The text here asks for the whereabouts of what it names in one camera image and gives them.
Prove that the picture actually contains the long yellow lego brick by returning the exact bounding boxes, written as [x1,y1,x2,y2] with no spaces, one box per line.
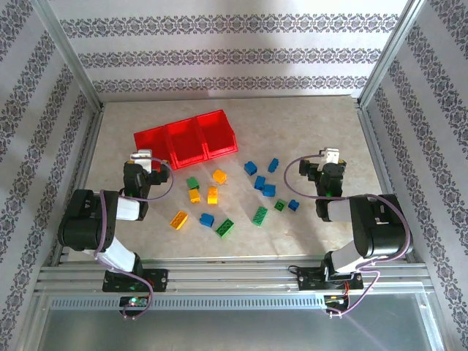
[169,211,189,231]

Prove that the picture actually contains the long green lego brick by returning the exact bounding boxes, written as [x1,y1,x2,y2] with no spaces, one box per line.
[252,205,269,227]
[215,218,235,238]

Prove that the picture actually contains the grey metal plate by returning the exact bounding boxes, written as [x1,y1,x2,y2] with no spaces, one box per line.
[36,309,445,351]

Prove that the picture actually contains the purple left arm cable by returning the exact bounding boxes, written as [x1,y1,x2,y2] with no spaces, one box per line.
[94,155,176,320]

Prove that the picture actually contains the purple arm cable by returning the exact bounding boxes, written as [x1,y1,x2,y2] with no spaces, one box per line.
[94,155,176,320]
[284,153,413,317]

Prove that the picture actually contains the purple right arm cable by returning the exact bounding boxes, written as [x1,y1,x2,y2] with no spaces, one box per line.
[284,153,413,317]

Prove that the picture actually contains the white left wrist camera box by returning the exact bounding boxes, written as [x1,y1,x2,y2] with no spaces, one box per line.
[129,148,154,173]

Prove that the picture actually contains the aluminium side rail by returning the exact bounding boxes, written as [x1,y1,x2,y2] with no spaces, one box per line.
[50,104,107,268]
[356,104,421,264]

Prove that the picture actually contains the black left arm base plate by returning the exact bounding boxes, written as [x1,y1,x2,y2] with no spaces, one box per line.
[102,268,170,293]

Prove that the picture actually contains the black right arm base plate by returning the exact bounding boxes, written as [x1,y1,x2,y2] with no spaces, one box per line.
[298,266,365,293]

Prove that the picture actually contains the aluminium mounting rail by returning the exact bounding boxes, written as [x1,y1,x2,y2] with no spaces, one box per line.
[34,255,436,295]

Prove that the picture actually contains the aluminium frame post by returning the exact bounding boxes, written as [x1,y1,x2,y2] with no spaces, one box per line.
[356,0,427,107]
[29,0,105,110]

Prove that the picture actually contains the grey slotted cable duct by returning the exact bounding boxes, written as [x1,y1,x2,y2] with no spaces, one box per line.
[49,294,327,311]

